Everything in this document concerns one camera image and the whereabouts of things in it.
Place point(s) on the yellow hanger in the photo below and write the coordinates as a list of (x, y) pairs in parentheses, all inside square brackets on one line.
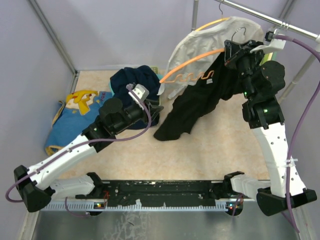
[(222, 19)]

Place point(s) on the blue Pikachu t-shirt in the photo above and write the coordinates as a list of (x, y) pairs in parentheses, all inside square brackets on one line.
[(76, 113)]

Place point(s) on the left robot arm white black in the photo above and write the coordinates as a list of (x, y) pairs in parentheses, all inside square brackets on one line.
[(38, 185)]

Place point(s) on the green hanger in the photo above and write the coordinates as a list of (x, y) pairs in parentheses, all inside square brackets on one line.
[(267, 57)]

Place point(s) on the off-white t-shirt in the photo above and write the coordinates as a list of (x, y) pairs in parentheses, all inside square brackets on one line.
[(237, 29)]

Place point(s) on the black t-shirt white trim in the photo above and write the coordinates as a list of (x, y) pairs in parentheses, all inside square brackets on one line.
[(199, 100)]

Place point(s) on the metal clothes rack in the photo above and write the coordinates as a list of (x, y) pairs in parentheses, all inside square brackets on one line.
[(282, 24)]

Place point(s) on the dark navy t-shirt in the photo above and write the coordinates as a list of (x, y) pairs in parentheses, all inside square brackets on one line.
[(113, 114)]

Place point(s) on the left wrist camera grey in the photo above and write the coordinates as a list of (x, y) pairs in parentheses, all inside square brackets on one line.
[(138, 93)]

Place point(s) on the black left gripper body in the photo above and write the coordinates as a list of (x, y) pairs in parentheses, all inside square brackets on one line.
[(134, 113)]

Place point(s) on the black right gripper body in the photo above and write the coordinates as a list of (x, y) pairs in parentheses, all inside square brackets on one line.
[(245, 62)]

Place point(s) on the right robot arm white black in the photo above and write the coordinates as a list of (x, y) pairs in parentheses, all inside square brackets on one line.
[(261, 82)]

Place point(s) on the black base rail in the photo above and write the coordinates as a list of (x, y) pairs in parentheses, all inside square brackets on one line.
[(199, 195)]

